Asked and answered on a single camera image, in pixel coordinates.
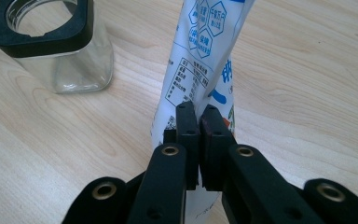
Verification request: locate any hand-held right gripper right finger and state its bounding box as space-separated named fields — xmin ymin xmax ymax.
xmin=200 ymin=104 xmax=324 ymax=224

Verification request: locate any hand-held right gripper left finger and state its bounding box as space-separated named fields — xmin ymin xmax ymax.
xmin=135 ymin=101 xmax=200 ymax=224

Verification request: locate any white blue milk pouch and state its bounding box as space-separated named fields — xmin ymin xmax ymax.
xmin=150 ymin=0 xmax=257 ymax=224

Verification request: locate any square glass jar black lid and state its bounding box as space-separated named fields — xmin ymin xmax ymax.
xmin=0 ymin=0 xmax=115 ymax=95

